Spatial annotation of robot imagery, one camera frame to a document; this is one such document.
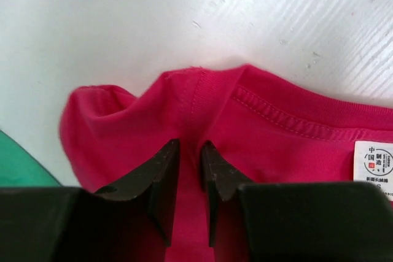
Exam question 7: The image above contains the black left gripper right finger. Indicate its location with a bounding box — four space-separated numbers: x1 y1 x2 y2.
200 142 392 261

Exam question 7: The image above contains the green garment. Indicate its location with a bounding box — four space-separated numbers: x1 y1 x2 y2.
0 131 61 187

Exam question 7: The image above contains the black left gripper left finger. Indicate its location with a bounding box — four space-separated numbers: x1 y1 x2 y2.
1 139 180 261

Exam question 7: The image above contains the red t shirt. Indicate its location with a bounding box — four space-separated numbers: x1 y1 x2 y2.
60 65 392 261

